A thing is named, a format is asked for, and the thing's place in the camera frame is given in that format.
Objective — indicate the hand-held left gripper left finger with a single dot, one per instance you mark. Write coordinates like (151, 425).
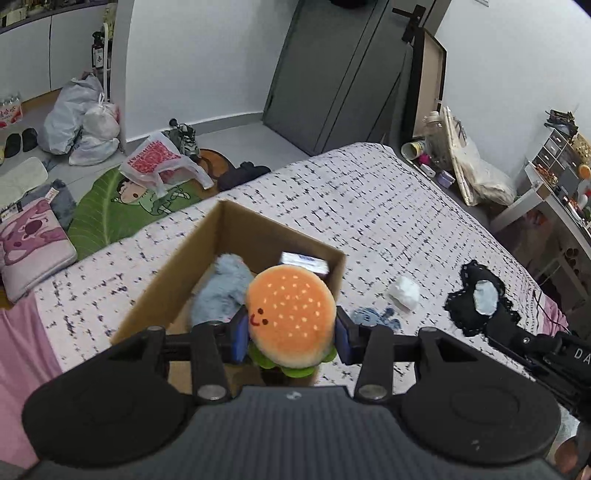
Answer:
(240, 339)

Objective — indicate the fluffy light blue plush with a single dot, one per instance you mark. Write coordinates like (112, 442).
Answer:
(221, 290)

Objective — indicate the orange burger plush toy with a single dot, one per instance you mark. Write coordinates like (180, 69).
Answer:
(291, 309)

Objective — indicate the paper cup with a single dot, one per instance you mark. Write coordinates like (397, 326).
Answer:
(412, 150)

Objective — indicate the flat white plastic bag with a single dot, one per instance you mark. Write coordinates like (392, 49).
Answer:
(92, 151)

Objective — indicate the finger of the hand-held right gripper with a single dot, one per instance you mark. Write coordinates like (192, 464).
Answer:
(521, 341)

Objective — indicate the white cabinet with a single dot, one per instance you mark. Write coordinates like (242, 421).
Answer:
(55, 46)

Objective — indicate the white insole pad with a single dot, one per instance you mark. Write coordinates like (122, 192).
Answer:
(21, 177)

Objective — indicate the blue grey sock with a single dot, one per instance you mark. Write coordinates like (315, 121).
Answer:
(374, 319)

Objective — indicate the white crumpled sock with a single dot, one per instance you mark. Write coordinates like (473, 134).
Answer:
(404, 293)

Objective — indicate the round orange floor mat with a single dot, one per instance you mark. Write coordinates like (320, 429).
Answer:
(217, 161)

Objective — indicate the person's right hand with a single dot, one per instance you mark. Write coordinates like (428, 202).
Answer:
(566, 454)

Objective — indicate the white legged desk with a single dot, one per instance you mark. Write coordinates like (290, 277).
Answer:
(521, 207)

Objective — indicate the white standing pole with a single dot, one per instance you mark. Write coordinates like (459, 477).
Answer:
(107, 60)

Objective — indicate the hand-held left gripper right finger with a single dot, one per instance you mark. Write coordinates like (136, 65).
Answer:
(344, 341)

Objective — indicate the pair of black slippers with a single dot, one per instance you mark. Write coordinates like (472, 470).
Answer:
(21, 141)

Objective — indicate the black clothing on floor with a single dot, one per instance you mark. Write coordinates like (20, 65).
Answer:
(242, 175)

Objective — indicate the black lace eye mask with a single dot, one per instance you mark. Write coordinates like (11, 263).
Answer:
(475, 309)

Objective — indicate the large grey plastic bag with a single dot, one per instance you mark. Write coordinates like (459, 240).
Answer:
(64, 115)

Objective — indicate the black framed board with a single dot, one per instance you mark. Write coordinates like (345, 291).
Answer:
(429, 78)

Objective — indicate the brown cardboard box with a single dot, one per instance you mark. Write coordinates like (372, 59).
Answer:
(184, 267)

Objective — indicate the blue tissue pack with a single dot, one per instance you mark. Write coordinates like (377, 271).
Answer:
(307, 264)

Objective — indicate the pair of grey sneakers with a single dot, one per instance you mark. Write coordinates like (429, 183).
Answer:
(182, 136)

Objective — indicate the pink cartoon cushion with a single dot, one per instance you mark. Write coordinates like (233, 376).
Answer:
(32, 244)

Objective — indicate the pack of water bottles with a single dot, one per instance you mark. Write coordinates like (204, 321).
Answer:
(10, 110)

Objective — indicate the dark grey door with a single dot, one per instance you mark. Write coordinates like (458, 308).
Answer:
(332, 69)

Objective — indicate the small purple box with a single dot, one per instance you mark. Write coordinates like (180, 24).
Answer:
(445, 178)

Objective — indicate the folded blue grey jeans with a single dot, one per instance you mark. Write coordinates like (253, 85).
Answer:
(62, 203)

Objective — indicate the black pump bottle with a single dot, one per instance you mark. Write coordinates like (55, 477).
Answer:
(98, 50)

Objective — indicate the clear drinking bottle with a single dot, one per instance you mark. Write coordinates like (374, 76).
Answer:
(436, 138)

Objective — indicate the tied white plastic bag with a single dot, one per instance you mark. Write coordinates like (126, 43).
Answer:
(101, 120)

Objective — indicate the green cartoon floor rug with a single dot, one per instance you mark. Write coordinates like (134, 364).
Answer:
(101, 207)

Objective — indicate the red printed plastic bag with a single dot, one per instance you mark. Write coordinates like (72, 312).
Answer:
(152, 159)

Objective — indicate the beige tote bag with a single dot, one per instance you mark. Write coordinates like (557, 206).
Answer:
(480, 170)

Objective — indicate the white black patterned bed cover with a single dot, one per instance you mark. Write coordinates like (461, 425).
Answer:
(369, 207)

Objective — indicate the grey desktop drawer organizer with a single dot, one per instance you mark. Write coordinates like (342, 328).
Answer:
(556, 157)

